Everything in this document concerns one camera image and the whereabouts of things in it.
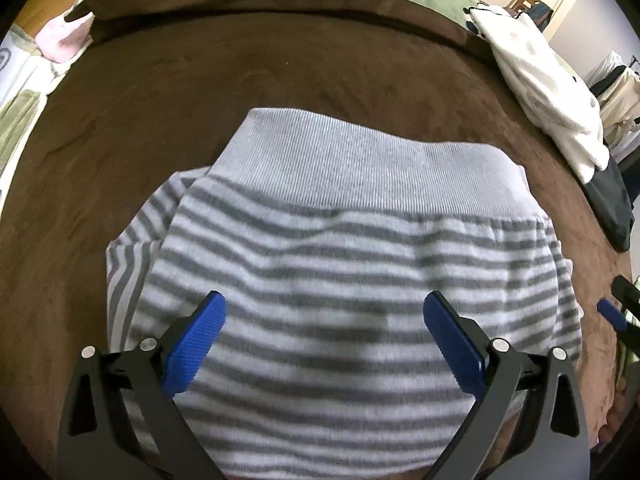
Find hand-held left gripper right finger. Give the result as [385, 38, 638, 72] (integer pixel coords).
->
[422, 290, 590, 480]

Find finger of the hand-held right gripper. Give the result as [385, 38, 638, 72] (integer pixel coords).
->
[597, 275, 640, 332]

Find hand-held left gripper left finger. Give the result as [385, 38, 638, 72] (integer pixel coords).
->
[57, 290, 227, 480]

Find grey striped pants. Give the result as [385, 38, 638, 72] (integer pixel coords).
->
[104, 106, 584, 475]

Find hanging clothes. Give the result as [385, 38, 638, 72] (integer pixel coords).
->
[587, 51, 640, 162]

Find dark cloth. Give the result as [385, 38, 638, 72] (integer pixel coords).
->
[582, 156, 635, 254]

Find white spotted garment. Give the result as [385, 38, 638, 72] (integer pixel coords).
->
[467, 4, 612, 185]

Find brown bed blanket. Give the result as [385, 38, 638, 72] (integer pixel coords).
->
[0, 0, 633, 480]

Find white green leaf-print blanket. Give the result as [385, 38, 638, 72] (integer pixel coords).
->
[0, 25, 67, 196]

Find wooden chair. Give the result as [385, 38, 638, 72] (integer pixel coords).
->
[509, 0, 554, 28]

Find pink cloth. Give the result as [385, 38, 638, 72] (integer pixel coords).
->
[37, 10, 96, 64]

